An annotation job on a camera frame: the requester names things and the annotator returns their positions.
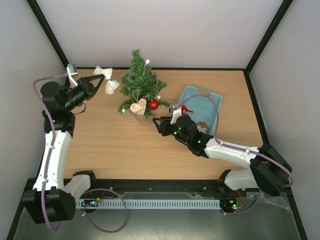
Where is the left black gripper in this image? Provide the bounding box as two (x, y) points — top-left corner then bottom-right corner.
(63, 74), (105, 112)

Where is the white mesh ribbon bow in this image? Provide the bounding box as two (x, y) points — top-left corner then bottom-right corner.
(93, 65), (120, 95)

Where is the red glitter ball ornament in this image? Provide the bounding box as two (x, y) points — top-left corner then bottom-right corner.
(148, 99), (159, 110)

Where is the wooden heart ornament red bow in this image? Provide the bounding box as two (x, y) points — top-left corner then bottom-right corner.
(130, 90), (147, 116)

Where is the small green christmas tree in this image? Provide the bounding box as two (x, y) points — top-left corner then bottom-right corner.
(118, 49), (170, 118)

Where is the gingerbread man ornament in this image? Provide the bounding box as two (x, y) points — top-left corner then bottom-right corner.
(196, 117), (209, 134)

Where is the white ball fairy light string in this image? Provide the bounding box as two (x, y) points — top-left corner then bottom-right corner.
(119, 58), (162, 113)

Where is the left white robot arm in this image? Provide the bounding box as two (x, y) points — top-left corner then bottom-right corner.
(21, 74), (105, 224)

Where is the round wooden tree base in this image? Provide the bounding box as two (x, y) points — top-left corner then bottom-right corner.
(135, 115), (153, 127)

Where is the light blue plastic basket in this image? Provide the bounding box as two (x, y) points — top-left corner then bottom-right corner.
(178, 85), (222, 135)

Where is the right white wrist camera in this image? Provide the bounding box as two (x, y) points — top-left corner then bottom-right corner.
(169, 105), (183, 125)

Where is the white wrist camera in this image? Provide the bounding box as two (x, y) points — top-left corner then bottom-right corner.
(66, 63), (78, 87)
(169, 105), (183, 125)

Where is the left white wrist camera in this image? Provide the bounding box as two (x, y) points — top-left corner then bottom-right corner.
(66, 63), (78, 87)

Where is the black frame post left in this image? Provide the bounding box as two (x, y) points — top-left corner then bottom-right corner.
(26, 0), (69, 67)

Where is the black frame post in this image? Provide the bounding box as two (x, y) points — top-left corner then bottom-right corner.
(244, 0), (295, 73)
(26, 0), (69, 67)

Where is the light blue slotted cable duct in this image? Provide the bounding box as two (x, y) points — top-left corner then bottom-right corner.
(75, 199), (221, 210)

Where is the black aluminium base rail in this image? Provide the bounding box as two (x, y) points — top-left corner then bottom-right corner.
(24, 178), (291, 198)

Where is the black frame post right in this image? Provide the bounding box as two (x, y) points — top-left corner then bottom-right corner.
(244, 0), (295, 73)

